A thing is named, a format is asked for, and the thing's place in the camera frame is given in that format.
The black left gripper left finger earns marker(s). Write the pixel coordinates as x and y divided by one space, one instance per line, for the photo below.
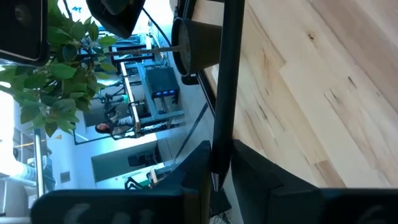
174 205

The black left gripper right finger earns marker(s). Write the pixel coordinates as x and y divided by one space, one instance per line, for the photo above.
280 205

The black pen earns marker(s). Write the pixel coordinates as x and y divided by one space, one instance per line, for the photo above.
228 77

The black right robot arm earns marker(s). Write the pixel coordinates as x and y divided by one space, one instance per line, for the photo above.
118 21

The grey cabinet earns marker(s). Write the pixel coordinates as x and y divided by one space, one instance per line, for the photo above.
112 165

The person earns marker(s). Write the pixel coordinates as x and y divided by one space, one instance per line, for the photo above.
105 127

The background robot workbench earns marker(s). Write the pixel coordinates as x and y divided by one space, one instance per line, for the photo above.
133 102

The black computer case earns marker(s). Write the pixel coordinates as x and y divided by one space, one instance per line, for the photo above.
161 81

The silver metal pole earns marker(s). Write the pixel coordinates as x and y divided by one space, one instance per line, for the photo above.
38 161

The black plant pot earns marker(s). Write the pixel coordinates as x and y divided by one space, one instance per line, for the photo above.
202 46

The green leafy plant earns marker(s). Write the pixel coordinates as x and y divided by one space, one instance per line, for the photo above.
62 71

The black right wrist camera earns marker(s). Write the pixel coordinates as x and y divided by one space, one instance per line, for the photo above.
21 37

